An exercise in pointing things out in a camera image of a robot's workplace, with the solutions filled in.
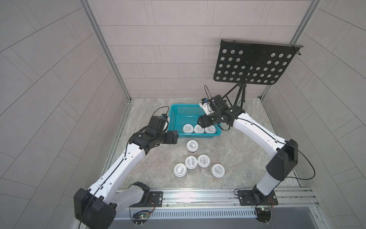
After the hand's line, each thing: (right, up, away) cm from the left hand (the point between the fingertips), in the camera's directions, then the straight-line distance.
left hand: (175, 134), depth 77 cm
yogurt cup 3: (+21, +1, +14) cm, 26 cm away
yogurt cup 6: (+9, -15, -2) cm, 17 cm away
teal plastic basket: (+1, +10, +28) cm, 30 cm away
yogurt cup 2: (+13, +1, +12) cm, 18 cm away
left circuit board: (-14, -36, -13) cm, 41 cm away
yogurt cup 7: (+16, -15, +2) cm, 22 cm away
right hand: (+15, +7, +3) cm, 17 cm away
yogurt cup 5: (+3, -19, 0) cm, 20 cm away
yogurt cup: (+7, +1, +14) cm, 16 cm away
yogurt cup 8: (+23, -19, -3) cm, 30 cm away
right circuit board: (+44, -37, -9) cm, 58 cm away
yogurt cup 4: (+10, -8, +7) cm, 14 cm away
